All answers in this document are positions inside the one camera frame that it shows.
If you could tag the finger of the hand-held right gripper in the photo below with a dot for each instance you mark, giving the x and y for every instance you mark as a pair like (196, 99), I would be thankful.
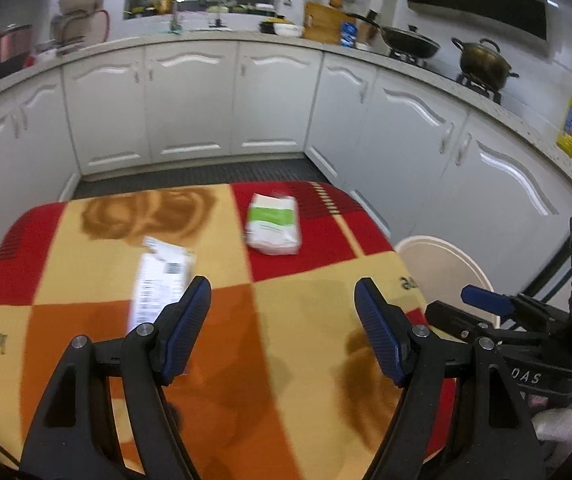
(485, 299)
(448, 317)

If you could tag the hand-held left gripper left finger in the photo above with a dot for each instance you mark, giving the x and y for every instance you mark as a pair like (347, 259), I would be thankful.
(186, 330)

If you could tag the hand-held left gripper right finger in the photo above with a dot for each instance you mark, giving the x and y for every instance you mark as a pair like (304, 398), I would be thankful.
(380, 330)

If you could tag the white printed paper slip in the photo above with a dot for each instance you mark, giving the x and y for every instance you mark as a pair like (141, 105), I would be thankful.
(158, 280)

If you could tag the red yellow printed blanket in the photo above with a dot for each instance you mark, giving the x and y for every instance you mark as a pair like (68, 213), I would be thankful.
(291, 310)

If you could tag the green label tissue pack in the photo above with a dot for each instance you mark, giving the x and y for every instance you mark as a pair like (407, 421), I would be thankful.
(271, 230)

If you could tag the grey speckled countertop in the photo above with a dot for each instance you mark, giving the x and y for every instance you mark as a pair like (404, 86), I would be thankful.
(525, 125)

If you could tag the gas stove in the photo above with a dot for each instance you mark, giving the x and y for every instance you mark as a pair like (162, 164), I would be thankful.
(480, 89)

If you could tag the white kitchen cabinets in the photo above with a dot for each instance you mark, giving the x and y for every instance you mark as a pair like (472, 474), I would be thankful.
(191, 105)

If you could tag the dark cooking pot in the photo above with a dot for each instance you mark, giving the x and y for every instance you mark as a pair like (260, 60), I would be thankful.
(483, 62)

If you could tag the black wok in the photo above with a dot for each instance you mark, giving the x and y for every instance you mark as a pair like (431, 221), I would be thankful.
(410, 42)

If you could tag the black range hood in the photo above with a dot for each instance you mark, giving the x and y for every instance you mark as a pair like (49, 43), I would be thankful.
(475, 5)

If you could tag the blue box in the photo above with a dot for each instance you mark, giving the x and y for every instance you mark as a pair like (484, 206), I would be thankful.
(348, 35)

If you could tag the metal faucet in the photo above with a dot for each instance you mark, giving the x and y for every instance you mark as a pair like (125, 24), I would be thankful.
(176, 20)

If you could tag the wooden cutting board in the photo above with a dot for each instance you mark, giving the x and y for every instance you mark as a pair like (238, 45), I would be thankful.
(321, 22)

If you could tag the white bowl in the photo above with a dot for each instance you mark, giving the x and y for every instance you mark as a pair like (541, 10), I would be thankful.
(286, 29)

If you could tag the beige appliance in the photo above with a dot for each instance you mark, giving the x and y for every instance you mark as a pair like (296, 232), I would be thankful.
(78, 20)

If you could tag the red rice cooker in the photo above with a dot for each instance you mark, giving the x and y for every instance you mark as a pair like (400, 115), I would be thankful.
(1, 52)

